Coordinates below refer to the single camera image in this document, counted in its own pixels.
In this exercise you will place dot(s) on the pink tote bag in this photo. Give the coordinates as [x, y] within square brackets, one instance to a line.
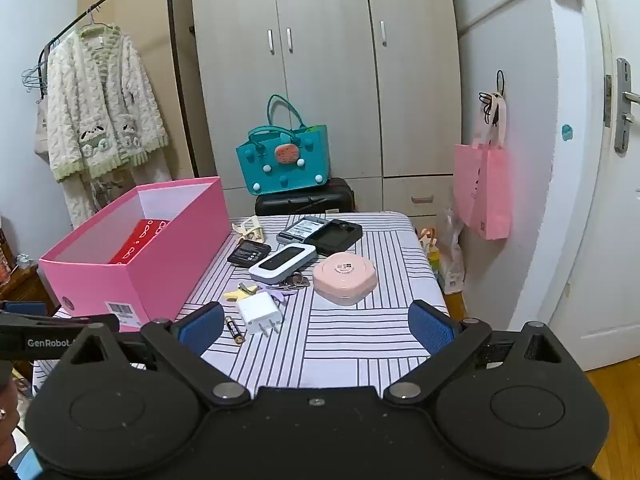
[482, 185]

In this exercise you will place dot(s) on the black router back cover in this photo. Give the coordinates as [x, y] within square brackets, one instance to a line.
[337, 240]

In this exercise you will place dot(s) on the white door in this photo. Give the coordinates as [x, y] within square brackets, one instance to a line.
[600, 235]

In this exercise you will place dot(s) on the teal felt handbag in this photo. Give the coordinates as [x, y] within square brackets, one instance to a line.
[280, 170]

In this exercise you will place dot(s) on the teal wall sticker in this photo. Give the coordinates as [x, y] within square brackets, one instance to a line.
[567, 132]

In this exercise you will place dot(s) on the purple star hair clip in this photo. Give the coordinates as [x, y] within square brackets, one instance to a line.
[275, 294]

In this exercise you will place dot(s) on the red printed flat box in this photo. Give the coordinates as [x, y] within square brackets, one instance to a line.
[140, 240]

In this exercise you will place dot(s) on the pink cardboard box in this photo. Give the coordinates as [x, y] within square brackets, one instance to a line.
[165, 255]

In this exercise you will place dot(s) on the black clothes rack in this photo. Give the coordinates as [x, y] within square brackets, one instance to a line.
[172, 35]

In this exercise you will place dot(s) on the striped tablecloth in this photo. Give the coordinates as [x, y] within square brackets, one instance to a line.
[350, 330]

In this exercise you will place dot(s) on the beige wardrobe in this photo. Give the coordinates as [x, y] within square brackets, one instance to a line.
[325, 85]

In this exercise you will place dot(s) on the white charger plug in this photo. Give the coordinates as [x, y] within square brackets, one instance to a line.
[257, 312]

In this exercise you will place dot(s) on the black suitcase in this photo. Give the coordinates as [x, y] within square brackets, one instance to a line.
[300, 202]

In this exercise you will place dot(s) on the white plastic bag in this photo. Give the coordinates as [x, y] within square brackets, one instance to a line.
[452, 260]

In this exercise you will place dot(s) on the yellow star hair clip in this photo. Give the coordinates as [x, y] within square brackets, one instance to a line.
[237, 293]

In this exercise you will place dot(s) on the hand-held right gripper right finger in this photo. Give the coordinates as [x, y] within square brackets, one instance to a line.
[432, 327]

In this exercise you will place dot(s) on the white pocket wifi router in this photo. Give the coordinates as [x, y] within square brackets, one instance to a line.
[280, 262]

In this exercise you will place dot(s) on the labelled phone battery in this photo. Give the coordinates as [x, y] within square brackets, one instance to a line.
[300, 230]

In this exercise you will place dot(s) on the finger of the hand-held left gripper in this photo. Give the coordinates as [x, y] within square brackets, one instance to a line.
[22, 308]

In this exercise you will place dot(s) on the bunch of keys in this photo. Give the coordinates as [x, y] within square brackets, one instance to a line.
[297, 280]

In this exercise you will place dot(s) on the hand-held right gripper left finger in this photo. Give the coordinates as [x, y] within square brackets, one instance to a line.
[200, 327]

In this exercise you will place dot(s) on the beige hair claw clip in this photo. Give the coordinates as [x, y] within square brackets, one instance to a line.
[252, 232]

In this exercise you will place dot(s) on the wooden nightstand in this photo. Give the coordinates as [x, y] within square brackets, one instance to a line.
[25, 285]

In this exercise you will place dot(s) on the small black device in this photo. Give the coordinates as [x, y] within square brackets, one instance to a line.
[248, 254]

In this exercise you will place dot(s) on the black gold AA battery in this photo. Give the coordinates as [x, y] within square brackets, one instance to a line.
[235, 330]

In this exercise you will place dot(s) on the pink rounded square case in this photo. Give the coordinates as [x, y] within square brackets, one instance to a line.
[345, 277]

